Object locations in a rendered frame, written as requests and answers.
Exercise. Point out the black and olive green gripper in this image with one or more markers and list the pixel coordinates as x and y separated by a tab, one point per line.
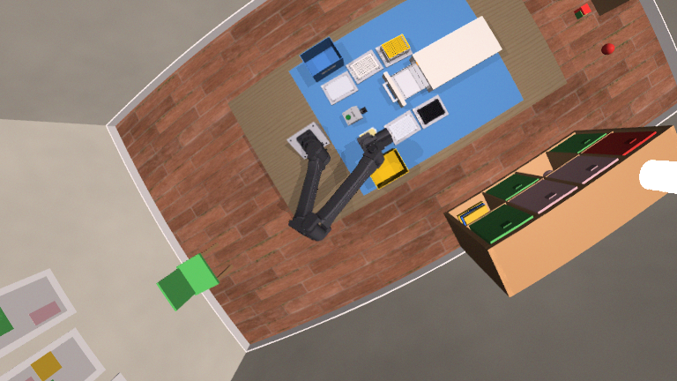
361	139

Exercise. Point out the blue bench mat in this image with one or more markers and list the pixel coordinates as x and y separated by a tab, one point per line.
472	99

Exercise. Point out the blue open-top box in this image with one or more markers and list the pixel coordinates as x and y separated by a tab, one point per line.
320	56

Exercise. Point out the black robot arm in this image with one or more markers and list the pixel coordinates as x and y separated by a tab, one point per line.
318	158

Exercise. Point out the yellow open-top bin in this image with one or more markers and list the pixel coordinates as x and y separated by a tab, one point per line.
392	168

